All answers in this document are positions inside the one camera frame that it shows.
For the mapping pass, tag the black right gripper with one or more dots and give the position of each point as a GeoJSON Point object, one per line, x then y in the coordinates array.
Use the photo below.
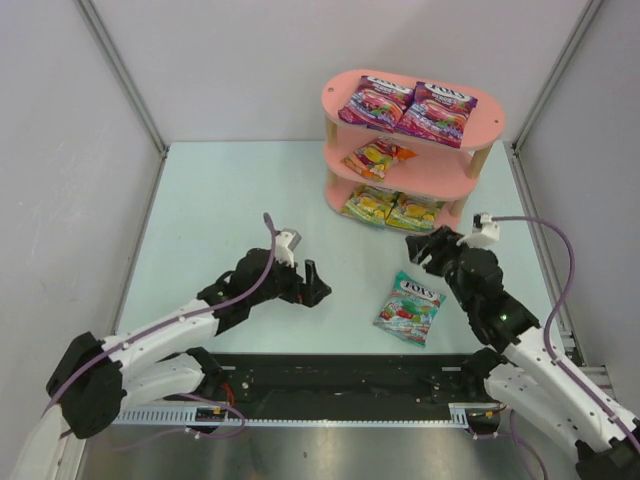
{"type": "Point", "coordinates": [441, 254]}

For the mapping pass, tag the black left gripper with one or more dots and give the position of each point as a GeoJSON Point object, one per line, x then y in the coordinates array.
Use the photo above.
{"type": "Point", "coordinates": [298, 288]}

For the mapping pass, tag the green spring tea candy bag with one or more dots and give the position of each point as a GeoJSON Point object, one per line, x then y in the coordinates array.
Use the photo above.
{"type": "Point", "coordinates": [413, 213]}

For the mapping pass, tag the orange fruits candy bag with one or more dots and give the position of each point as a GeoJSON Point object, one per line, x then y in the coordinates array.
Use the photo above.
{"type": "Point", "coordinates": [374, 159]}

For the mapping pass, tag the purple berries candy bag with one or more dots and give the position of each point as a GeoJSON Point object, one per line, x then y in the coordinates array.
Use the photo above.
{"type": "Point", "coordinates": [377, 104]}
{"type": "Point", "coordinates": [437, 114]}

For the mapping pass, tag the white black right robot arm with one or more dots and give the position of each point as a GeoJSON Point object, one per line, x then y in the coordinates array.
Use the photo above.
{"type": "Point", "coordinates": [522, 368]}

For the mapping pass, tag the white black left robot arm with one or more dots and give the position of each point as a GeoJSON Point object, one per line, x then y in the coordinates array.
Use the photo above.
{"type": "Point", "coordinates": [97, 379]}

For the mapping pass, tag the teal mint blossom candy bag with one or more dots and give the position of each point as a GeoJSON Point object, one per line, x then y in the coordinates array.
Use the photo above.
{"type": "Point", "coordinates": [409, 310]}

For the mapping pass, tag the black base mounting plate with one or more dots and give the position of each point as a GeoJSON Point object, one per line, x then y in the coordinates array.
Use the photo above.
{"type": "Point", "coordinates": [249, 378]}

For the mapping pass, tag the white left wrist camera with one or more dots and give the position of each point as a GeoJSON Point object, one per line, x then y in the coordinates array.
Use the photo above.
{"type": "Point", "coordinates": [286, 243]}

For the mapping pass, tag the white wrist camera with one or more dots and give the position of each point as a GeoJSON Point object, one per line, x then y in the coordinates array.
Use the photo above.
{"type": "Point", "coordinates": [286, 243]}
{"type": "Point", "coordinates": [485, 232]}

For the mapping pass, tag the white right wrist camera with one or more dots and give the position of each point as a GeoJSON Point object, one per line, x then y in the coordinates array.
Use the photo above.
{"type": "Point", "coordinates": [485, 232]}

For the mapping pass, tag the white slotted cable duct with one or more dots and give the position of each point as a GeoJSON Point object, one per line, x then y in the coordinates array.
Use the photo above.
{"type": "Point", "coordinates": [385, 414]}

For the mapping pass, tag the aluminium corner frame post left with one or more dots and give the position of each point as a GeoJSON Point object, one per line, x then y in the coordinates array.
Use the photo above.
{"type": "Point", "coordinates": [113, 58]}

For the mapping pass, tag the aluminium corner frame post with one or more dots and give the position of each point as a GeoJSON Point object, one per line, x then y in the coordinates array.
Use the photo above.
{"type": "Point", "coordinates": [569, 49]}
{"type": "Point", "coordinates": [113, 58]}

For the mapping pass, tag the aluminium corner frame post right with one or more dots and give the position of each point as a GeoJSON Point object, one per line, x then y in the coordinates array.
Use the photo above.
{"type": "Point", "coordinates": [569, 49]}

